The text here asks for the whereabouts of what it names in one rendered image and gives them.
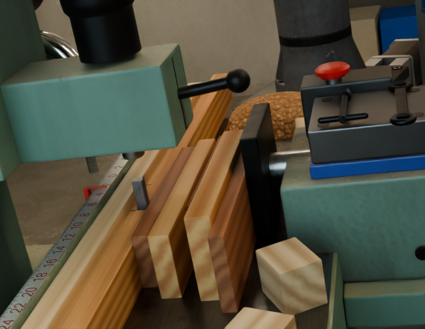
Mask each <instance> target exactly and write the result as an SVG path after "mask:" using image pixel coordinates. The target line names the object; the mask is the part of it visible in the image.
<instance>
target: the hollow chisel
mask: <svg viewBox="0 0 425 329"><path fill-rule="evenodd" d="M132 186H133V191H134V196H135V199H136V205H137V208H138V210H146V208H147V207H148V205H149V203H150V202H149V198H148V192H147V189H146V184H145V180H144V177H142V178H134V180H133V181H132Z"/></svg>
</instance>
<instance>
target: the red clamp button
mask: <svg viewBox="0 0 425 329"><path fill-rule="evenodd" d="M349 71H350V65H348V64H346V63H345V62H342V61H334V62H329V63H324V64H322V65H319V66H318V67H317V68H316V69H315V75H316V76H317V77H320V78H321V79H323V80H335V79H338V78H342V77H344V76H345V75H346V74H347V73H348V72H349Z"/></svg>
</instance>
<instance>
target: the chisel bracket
mask: <svg viewBox="0 0 425 329"><path fill-rule="evenodd" d="M183 86H187V80H186V76H185V70H184V66H183V59H182V56H181V50H180V46H179V44H176V43H172V44H163V45H158V46H148V47H143V48H142V49H141V50H140V51H139V52H137V53H135V54H133V55H130V56H128V57H124V58H122V59H118V60H114V61H109V62H104V63H81V62H80V58H79V56H75V57H66V58H60V59H51V60H46V61H36V62H31V63H29V64H28V65H26V66H25V67H24V68H23V69H21V70H19V71H18V72H17V73H16V74H14V75H13V76H11V77H10V78H9V79H8V80H6V81H4V82H3V83H2V84H1V92H2V95H3V99H4V102H5V106H6V109H7V113H8V118H9V120H10V124H11V127H12V132H13V134H14V139H15V141H16V145H17V148H18V153H19V155H20V159H21V164H24V163H35V162H43V161H54V160H62V159H73V158H81V157H92V156H100V155H111V154H119V153H122V156H123V158H124V159H126V160H133V159H138V158H140V157H142V156H143V155H144V154H145V153H144V151H149V150H157V149H169V148H175V147H177V146H178V144H179V143H180V141H181V139H182V138H183V136H184V134H185V132H186V131H187V129H188V128H189V126H190V124H191V122H192V120H193V117H194V116H193V110H192V106H191V100H190V98H186V99H182V100H179V98H178V88H179V87H183Z"/></svg>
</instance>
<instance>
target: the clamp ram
mask: <svg viewBox="0 0 425 329"><path fill-rule="evenodd" d="M239 141H240V148H241V153H242V160H243V164H244V171H245V178H246V182H247V189H248V193H249V200H250V205H251V211H252V216H253V222H254V227H255V234H256V236H257V237H264V236H273V233H274V229H275V223H276V220H277V215H278V211H279V207H280V203H281V195H280V188H281V183H282V180H283V175H284V171H285V167H286V164H287V159H289V158H291V157H303V156H310V155H311V154H310V149H299V150H292V151H279V152H277V148H276V143H275V136H274V128H273V123H272V115H271V111H270V104H269V103H267V102H266V103H260V104H254V105H253V107H252V110H251V113H250V115H249V117H248V120H247V122H246V124H245V127H244V130H243V132H242V135H241V137H240V140H239Z"/></svg>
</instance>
